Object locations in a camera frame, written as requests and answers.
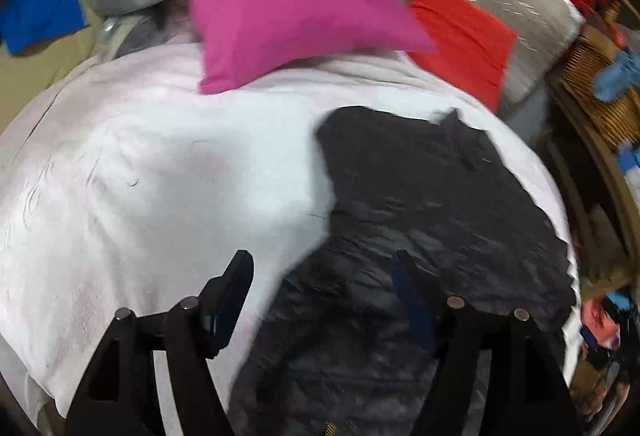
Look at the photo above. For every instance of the beige sofa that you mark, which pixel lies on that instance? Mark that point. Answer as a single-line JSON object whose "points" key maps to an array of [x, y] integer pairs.
{"points": [[25, 75]]}

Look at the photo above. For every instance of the black puffer jacket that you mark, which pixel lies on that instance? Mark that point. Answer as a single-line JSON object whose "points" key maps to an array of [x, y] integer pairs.
{"points": [[335, 347]]}

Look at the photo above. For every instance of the blue jacket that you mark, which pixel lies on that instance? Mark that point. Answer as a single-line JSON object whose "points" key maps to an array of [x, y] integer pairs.
{"points": [[25, 22]]}

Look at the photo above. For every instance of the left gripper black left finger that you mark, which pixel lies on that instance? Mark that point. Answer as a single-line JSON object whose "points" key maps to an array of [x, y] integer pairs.
{"points": [[117, 394]]}

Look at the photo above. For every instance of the wicker basket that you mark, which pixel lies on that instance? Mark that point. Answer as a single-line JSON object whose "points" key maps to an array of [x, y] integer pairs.
{"points": [[616, 117]]}

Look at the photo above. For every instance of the magenta pillow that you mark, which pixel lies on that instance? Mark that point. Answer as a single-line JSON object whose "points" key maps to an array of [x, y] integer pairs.
{"points": [[244, 39]]}

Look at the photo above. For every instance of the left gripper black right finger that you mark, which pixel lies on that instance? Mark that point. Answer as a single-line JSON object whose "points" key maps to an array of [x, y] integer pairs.
{"points": [[495, 374]]}

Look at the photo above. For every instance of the red cushion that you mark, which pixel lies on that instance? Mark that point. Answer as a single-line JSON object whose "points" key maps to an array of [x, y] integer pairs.
{"points": [[472, 47]]}

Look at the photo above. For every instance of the white pink bed blanket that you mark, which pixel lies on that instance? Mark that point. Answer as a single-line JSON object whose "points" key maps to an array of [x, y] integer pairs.
{"points": [[124, 186]]}

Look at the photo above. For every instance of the wooden side table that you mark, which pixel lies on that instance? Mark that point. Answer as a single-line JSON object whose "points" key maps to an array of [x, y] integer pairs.
{"points": [[600, 208]]}

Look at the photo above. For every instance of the light blue cloth in basket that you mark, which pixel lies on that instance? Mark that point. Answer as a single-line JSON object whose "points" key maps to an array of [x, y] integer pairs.
{"points": [[623, 73]]}

